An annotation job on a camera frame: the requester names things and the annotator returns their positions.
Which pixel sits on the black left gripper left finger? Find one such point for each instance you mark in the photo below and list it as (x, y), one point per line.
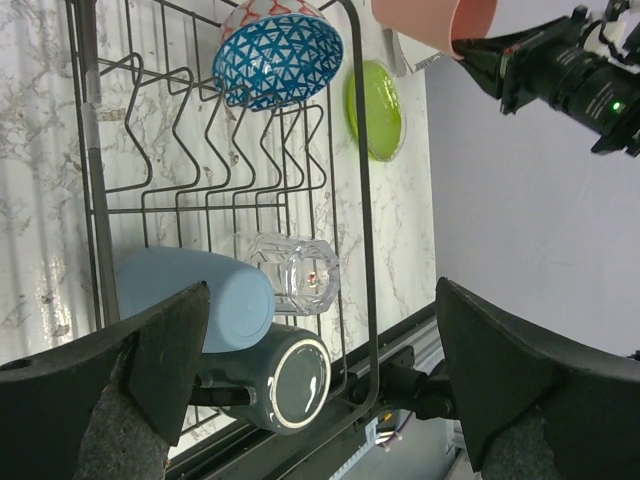
(108, 405)

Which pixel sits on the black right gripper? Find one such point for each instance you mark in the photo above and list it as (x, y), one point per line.
(549, 64)

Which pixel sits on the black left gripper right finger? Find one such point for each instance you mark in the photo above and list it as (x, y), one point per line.
(534, 404)

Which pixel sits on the pink plastic cup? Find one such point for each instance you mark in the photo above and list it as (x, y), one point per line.
(437, 23)

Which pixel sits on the lime green plastic plate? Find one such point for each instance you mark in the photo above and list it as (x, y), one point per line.
(385, 119)

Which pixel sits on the black wire dish rack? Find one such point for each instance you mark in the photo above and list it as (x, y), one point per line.
(178, 159)

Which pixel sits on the dark green ceramic mug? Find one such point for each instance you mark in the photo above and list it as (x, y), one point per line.
(280, 384)

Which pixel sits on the blue patterned ceramic bowl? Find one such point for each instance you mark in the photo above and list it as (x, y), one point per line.
(274, 54)

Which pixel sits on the clear glass tumbler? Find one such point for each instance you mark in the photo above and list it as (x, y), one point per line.
(304, 272)

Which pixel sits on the light blue plastic cup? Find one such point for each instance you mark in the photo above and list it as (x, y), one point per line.
(238, 300)

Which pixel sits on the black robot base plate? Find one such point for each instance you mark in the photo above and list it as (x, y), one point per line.
(369, 387)

